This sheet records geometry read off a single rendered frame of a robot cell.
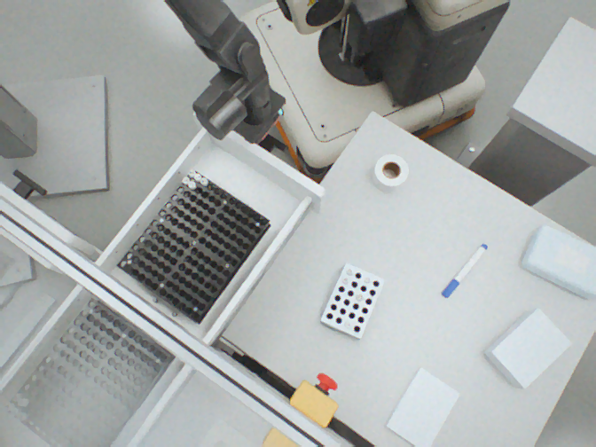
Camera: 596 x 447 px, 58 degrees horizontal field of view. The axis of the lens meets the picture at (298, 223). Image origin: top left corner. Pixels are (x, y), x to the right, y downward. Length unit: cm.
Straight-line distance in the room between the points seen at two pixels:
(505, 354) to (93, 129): 160
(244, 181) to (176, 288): 25
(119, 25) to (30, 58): 36
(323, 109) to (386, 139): 59
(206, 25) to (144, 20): 157
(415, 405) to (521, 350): 22
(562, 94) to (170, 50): 145
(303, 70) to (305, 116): 16
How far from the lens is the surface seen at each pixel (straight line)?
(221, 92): 83
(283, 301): 108
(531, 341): 112
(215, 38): 79
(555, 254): 117
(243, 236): 97
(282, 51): 185
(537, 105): 132
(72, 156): 211
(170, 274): 98
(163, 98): 214
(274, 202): 105
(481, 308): 114
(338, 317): 106
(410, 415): 108
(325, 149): 169
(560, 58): 140
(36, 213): 105
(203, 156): 110
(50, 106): 222
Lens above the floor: 184
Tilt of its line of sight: 75 degrees down
